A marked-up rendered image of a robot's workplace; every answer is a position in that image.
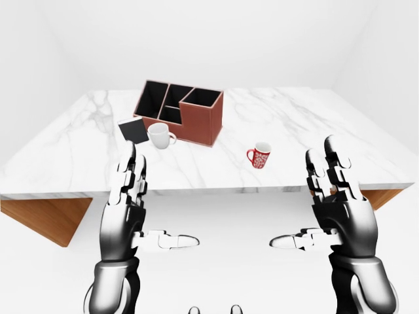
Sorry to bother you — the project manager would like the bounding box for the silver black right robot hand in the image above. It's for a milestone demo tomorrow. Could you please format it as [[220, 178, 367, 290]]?
[[269, 134, 380, 260]]

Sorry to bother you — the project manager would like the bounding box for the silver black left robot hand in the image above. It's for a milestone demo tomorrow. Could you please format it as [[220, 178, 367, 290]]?
[[99, 143, 200, 262]]

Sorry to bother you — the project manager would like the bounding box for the white mug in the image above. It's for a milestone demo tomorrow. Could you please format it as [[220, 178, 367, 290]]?
[[147, 122, 177, 150]]

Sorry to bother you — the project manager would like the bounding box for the red patterned mug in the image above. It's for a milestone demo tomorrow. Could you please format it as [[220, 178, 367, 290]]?
[[246, 141, 272, 170]]

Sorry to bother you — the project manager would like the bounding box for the red-brown desk caddy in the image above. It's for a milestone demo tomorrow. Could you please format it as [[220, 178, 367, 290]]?
[[132, 79, 225, 148]]

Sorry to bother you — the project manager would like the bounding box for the wooden table base panel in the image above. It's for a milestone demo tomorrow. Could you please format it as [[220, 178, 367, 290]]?
[[0, 197, 94, 248], [359, 188, 406, 211]]

